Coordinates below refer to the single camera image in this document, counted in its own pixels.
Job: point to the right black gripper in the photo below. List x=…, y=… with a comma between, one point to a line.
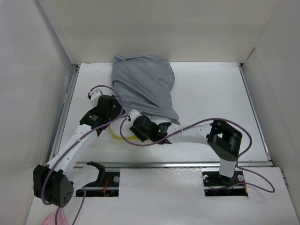
x=138, y=132

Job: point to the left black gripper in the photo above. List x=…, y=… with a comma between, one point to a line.
x=116, y=110

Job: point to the grey pillowcase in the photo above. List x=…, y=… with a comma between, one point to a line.
x=144, y=83

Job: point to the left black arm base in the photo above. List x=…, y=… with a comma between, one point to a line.
x=95, y=180

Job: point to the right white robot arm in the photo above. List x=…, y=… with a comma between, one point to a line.
x=222, y=138

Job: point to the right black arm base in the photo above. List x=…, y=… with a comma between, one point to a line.
x=219, y=185

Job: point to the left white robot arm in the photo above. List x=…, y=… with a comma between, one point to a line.
x=56, y=181

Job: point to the pink cloth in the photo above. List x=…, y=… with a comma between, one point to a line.
x=56, y=218

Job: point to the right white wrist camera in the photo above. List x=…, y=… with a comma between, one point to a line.
x=133, y=115

